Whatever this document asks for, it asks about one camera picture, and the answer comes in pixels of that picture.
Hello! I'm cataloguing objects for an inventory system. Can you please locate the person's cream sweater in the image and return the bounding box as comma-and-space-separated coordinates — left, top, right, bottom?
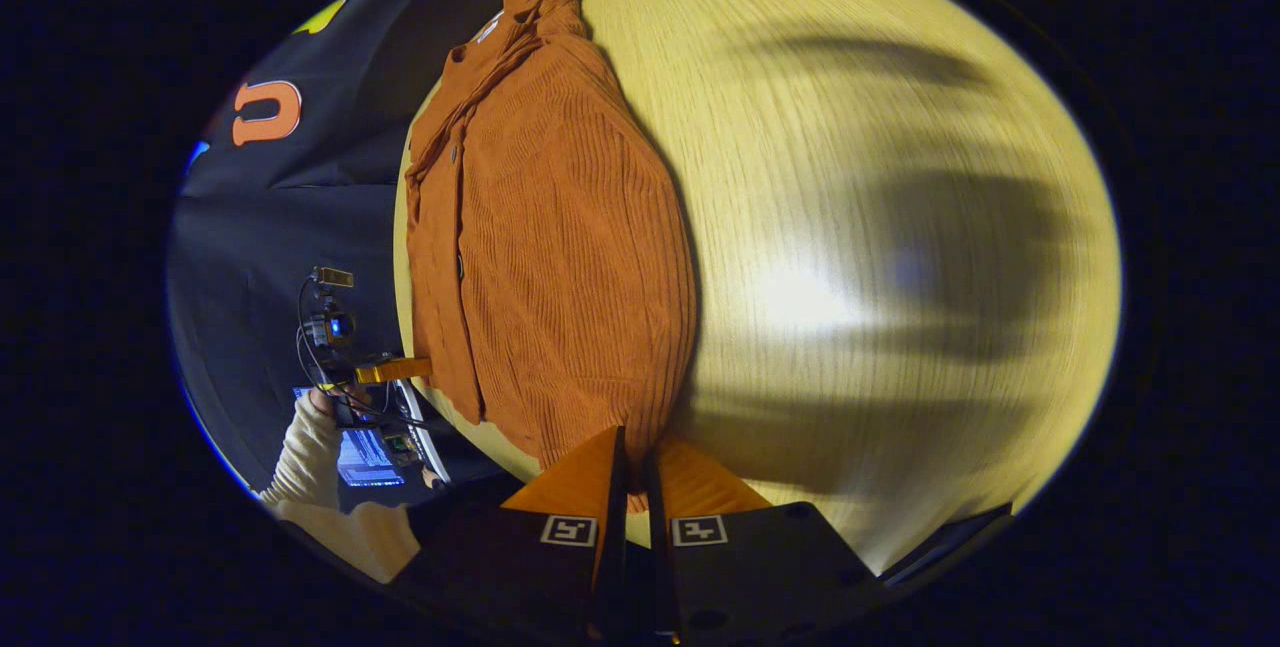
285, 500, 423, 585

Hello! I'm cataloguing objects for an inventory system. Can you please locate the black cable bundle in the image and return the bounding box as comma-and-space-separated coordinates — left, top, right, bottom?
296, 275, 441, 430

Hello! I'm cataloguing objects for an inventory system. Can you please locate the black backdrop cloth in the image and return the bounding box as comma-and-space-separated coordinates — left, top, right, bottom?
168, 0, 611, 493

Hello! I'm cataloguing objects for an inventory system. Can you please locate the orange corduroy shirt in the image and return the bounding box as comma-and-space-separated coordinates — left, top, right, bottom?
404, 0, 699, 513

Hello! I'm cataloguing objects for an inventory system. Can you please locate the laptop with blue screen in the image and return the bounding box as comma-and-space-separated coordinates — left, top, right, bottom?
293, 387, 406, 488

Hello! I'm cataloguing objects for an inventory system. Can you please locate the white device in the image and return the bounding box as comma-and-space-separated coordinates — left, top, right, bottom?
393, 379, 453, 486

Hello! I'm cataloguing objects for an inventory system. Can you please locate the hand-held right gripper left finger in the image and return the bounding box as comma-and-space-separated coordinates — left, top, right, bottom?
388, 425, 631, 646

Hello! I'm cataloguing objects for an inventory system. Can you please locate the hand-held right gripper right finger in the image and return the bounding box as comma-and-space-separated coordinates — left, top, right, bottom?
643, 435, 886, 646

